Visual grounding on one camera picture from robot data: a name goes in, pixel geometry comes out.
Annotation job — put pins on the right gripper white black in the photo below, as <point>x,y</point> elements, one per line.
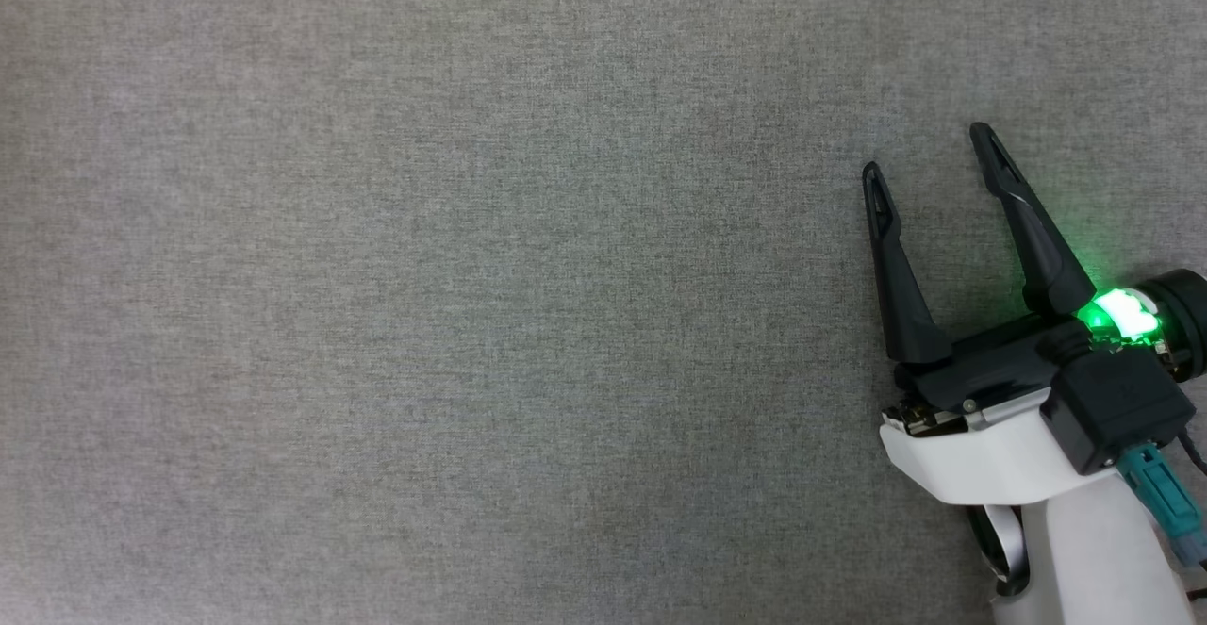
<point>981,460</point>

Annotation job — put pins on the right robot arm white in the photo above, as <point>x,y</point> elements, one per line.
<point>1084,559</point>

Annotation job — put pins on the grey fabric sofa cushion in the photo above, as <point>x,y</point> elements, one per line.
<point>471,276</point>

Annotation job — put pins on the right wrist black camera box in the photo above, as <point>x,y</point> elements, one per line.
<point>1117,408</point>

